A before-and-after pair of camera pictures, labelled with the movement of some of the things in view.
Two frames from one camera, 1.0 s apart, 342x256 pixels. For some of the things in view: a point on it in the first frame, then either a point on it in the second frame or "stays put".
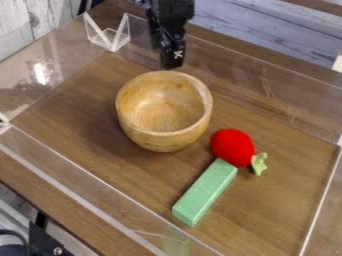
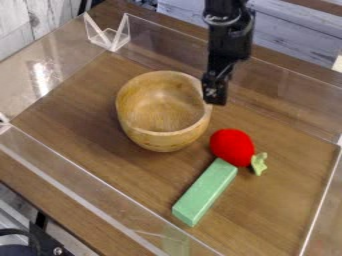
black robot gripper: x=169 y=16 -> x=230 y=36
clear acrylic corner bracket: x=109 y=39 stays put
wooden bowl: x=164 y=108 stays put
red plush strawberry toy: x=233 y=146 stays put
